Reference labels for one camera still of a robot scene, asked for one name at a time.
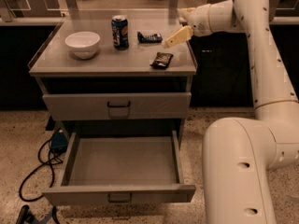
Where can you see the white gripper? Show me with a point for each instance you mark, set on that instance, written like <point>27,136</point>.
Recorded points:
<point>199,20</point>

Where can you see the dark chocolate rxbar wrapper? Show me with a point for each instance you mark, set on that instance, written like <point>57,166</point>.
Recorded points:
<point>162,60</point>

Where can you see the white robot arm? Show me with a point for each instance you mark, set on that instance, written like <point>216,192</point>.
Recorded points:
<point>238,153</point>

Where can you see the grey drawer cabinet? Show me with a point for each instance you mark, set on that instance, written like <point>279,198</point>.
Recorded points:
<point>58,71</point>

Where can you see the grey upper drawer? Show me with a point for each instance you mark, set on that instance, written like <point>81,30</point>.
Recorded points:
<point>99,106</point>

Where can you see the open grey lower drawer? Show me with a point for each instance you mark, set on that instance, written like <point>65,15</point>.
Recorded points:
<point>121,170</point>

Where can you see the blue pepsi can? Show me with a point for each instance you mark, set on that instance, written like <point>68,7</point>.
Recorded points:
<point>119,25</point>

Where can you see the white ceramic bowl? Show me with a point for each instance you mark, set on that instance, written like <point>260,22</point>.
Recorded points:
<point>83,44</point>

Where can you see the blue power adapter box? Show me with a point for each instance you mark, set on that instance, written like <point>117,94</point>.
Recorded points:
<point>58,143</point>

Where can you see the black object bottom left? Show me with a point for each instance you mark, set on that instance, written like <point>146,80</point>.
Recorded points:
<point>25,216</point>

